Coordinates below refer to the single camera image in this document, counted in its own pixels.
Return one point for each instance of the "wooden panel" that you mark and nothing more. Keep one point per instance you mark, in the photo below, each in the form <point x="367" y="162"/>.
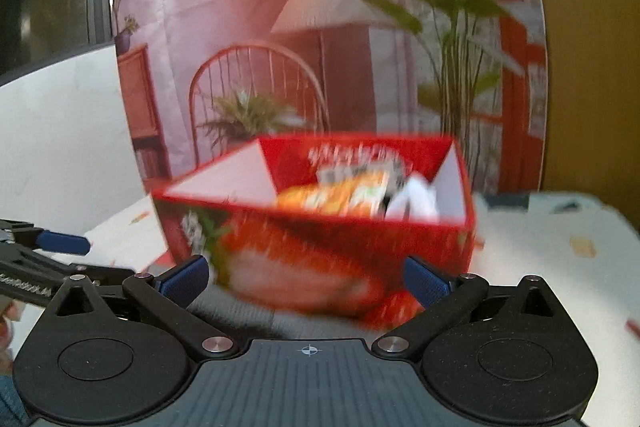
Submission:
<point x="590" y="57"/>

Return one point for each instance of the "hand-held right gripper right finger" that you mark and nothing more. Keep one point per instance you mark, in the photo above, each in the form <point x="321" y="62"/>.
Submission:
<point x="425" y="282"/>

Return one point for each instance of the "red cardboard box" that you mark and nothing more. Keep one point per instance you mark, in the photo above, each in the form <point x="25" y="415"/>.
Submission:
<point x="325" y="257"/>

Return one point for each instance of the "blue denim clothing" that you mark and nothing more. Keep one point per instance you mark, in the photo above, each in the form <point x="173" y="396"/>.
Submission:
<point x="10" y="402"/>

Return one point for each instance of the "white soft item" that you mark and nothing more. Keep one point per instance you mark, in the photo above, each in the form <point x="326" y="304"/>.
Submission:
<point x="410" y="202"/>

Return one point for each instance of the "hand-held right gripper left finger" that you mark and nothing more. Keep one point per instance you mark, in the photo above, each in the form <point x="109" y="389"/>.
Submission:
<point x="185" y="279"/>

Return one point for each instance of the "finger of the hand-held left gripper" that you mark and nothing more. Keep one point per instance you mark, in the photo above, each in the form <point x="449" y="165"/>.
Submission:
<point x="62" y="242"/>
<point x="50" y="268"/>

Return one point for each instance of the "orange packet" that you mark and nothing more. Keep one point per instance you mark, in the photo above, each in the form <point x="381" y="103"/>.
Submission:
<point x="330" y="197"/>

